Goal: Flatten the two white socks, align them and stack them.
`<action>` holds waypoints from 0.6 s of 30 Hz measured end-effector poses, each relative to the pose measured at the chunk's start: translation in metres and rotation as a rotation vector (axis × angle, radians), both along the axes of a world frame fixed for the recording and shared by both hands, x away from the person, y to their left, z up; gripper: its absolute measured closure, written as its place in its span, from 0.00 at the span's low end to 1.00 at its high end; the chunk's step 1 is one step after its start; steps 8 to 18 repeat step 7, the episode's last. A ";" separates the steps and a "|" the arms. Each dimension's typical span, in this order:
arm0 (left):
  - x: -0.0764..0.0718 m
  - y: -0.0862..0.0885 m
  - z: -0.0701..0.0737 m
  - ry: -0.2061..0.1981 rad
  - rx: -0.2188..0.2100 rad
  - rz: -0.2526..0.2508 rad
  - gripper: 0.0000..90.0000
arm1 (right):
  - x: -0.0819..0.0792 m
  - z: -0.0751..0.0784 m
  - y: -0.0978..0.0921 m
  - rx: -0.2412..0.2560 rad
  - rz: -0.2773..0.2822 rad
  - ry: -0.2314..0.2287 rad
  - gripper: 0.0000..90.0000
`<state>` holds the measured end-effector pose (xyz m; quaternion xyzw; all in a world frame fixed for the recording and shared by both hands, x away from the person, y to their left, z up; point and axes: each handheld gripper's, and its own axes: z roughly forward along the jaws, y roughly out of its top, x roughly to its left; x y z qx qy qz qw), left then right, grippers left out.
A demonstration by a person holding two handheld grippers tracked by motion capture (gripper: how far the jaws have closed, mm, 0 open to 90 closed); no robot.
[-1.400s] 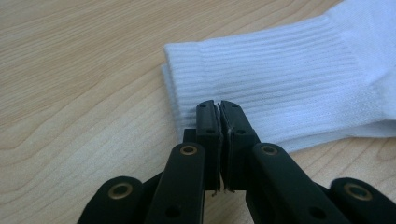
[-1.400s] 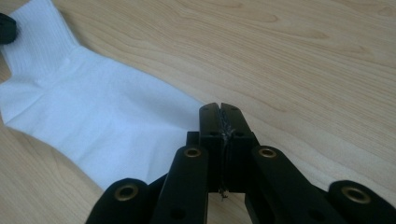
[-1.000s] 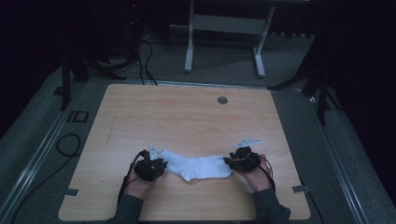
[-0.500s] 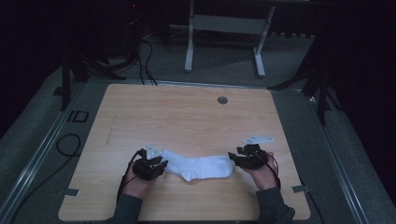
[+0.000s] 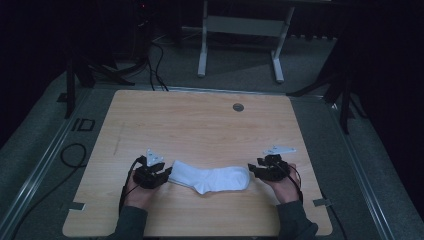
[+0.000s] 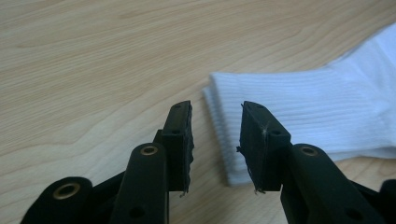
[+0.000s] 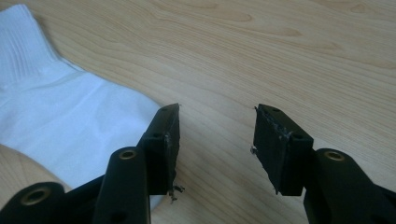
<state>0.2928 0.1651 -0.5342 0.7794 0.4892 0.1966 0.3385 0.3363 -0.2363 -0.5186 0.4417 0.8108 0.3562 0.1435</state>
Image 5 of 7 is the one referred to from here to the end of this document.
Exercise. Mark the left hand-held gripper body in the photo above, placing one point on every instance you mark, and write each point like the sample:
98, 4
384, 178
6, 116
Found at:
150, 171

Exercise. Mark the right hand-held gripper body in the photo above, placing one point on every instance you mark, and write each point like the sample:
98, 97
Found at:
275, 168

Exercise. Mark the white sock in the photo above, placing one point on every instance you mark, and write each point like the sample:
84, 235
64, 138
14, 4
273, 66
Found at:
210, 178

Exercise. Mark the person's right hand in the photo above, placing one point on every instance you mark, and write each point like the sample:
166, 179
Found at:
286, 190

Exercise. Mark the person's left hand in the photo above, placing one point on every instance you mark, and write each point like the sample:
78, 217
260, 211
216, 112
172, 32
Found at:
141, 196

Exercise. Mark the grey tape piece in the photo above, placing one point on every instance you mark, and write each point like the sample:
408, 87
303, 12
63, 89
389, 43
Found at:
77, 206
322, 202

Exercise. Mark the black tape floor marks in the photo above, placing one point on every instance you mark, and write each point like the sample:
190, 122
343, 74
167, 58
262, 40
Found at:
83, 125

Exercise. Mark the black metal stand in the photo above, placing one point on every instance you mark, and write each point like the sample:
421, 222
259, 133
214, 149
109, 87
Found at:
343, 90
86, 71

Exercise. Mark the metal floor rail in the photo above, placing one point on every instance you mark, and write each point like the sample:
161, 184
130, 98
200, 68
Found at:
361, 176
36, 176

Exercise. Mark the white metal table frame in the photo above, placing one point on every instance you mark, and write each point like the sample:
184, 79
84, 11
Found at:
245, 26

